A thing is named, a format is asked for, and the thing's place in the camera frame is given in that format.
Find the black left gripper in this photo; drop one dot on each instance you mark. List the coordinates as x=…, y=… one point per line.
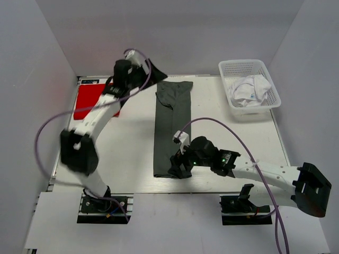
x=145, y=74

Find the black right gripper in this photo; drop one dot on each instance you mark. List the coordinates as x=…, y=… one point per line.
x=182, y=162

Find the dark grey t-shirt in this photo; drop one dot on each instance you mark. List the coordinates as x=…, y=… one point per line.
x=173, y=112

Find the white t-shirt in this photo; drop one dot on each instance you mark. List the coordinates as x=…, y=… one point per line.
x=249, y=91

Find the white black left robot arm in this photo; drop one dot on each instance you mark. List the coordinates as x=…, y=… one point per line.
x=77, y=146

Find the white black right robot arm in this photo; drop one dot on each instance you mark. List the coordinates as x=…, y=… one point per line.
x=305, y=187

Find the red folded t-shirt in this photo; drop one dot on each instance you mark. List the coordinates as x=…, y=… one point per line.
x=88, y=95

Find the blue label sticker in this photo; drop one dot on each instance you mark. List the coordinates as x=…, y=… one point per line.
x=90, y=81

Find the white plastic basket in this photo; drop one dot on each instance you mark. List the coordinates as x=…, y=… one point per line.
x=233, y=70

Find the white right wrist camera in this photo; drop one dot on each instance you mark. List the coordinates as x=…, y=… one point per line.
x=183, y=139

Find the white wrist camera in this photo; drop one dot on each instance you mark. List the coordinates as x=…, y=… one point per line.
x=135, y=58
x=183, y=139

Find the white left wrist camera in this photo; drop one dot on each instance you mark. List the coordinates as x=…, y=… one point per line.
x=135, y=58

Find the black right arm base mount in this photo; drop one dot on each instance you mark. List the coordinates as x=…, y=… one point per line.
x=239, y=210

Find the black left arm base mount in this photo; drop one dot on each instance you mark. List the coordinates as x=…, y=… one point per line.
x=98, y=211

